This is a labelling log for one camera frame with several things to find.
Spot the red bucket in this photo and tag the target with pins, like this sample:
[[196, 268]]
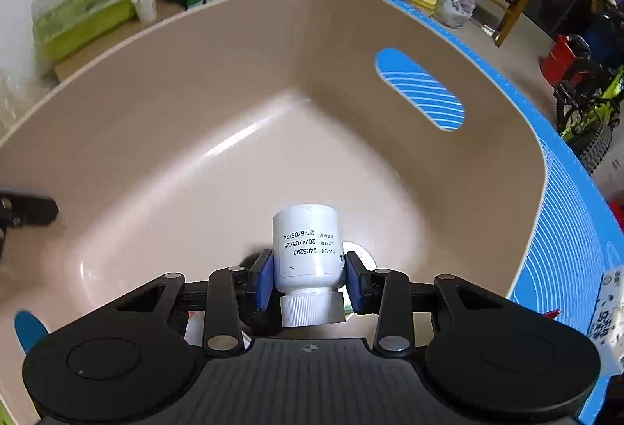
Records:
[[560, 59]]

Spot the green plastic container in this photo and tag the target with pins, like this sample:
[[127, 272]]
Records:
[[78, 25]]

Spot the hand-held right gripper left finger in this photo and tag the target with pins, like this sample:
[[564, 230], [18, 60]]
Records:
[[261, 281]]

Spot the white cup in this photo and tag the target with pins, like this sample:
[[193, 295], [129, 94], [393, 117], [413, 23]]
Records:
[[145, 5]]

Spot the clear plastic bag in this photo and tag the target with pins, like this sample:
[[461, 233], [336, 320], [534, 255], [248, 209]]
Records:
[[458, 5]]

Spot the white tissue box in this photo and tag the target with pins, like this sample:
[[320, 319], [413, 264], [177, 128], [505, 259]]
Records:
[[612, 322]]

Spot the blue silicone mat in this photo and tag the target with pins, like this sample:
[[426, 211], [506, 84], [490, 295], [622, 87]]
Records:
[[575, 234]]

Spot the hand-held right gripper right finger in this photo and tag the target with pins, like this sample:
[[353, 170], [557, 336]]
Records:
[[355, 283]]

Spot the green black bicycle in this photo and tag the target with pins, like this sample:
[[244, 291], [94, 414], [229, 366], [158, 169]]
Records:
[[592, 113]]

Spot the white pill bottle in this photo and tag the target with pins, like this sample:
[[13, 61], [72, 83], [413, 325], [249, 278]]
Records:
[[304, 249]]

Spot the beige plastic basket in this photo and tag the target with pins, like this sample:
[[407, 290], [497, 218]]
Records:
[[195, 137]]

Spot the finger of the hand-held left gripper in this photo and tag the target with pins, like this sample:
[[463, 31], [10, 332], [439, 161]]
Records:
[[29, 209]]

